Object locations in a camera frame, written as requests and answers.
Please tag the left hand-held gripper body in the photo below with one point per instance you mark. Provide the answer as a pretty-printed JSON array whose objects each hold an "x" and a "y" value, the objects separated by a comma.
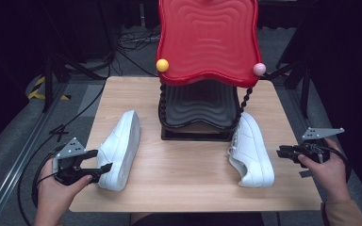
[{"x": 67, "y": 150}]

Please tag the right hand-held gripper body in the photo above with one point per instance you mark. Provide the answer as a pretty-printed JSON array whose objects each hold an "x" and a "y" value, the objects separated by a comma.
[{"x": 317, "y": 133}]

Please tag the aluminium floor rail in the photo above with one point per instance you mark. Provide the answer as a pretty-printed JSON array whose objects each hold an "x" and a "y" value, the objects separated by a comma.
[
  {"x": 295, "y": 121},
  {"x": 22, "y": 150}
]

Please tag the small black tape piece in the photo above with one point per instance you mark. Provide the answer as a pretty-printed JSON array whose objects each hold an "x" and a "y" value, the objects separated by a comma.
[{"x": 304, "y": 173}]

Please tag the white sneaker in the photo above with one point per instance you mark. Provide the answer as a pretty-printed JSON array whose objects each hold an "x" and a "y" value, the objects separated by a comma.
[
  {"x": 251, "y": 150},
  {"x": 119, "y": 150}
]

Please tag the person's right hand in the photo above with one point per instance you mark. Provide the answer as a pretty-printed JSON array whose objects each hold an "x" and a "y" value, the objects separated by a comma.
[{"x": 333, "y": 179}]

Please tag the yellow and black floor tape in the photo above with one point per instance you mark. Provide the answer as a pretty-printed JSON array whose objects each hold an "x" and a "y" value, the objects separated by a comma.
[{"x": 34, "y": 93}]

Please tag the red and black shoe rack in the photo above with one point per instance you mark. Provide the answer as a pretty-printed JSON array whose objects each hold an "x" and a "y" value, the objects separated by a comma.
[{"x": 209, "y": 40}]

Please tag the black floor tape mark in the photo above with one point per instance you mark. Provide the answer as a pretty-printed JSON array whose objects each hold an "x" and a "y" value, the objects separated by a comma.
[{"x": 59, "y": 132}]

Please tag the person's left hand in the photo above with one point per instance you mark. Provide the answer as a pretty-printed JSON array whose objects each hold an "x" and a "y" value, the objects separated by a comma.
[{"x": 52, "y": 194}]

